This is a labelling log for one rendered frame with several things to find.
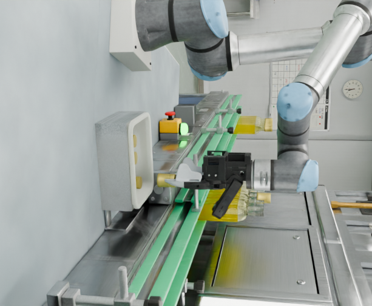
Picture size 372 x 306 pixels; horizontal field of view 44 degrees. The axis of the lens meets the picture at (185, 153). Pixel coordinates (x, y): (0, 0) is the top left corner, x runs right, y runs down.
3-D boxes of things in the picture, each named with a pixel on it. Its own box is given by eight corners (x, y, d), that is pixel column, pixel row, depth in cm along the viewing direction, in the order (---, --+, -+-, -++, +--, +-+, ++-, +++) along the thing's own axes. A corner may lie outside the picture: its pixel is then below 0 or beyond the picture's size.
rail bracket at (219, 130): (199, 134, 186) (233, 134, 183) (199, 116, 184) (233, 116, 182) (201, 132, 190) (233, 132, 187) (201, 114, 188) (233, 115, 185)
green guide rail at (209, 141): (173, 178, 134) (201, 179, 132) (173, 175, 133) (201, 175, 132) (229, 96, 300) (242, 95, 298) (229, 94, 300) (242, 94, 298)
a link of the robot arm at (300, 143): (309, 104, 111) (311, 142, 105) (307, 130, 120) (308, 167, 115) (276, 104, 113) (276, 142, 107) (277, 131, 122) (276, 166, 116)
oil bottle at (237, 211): (178, 220, 143) (247, 223, 139) (177, 203, 142) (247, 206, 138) (181, 212, 148) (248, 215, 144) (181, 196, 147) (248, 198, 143)
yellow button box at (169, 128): (158, 139, 170) (178, 139, 169) (158, 119, 168) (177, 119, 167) (162, 135, 177) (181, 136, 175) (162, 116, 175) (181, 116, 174)
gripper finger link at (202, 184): (184, 177, 114) (219, 176, 114) (184, 184, 114) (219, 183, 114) (183, 183, 109) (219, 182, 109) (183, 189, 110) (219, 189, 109)
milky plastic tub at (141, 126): (103, 210, 115) (136, 212, 113) (96, 122, 109) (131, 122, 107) (125, 188, 131) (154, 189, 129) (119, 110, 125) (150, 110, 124)
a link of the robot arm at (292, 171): (315, 167, 114) (316, 198, 110) (270, 166, 116) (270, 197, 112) (318, 150, 108) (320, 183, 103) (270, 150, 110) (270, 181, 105)
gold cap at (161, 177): (156, 175, 114) (173, 175, 113) (159, 171, 118) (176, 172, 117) (157, 189, 115) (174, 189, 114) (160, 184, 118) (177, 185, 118)
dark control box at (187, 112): (174, 125, 196) (193, 125, 195) (173, 106, 194) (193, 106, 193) (178, 121, 204) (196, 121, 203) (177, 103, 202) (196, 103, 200)
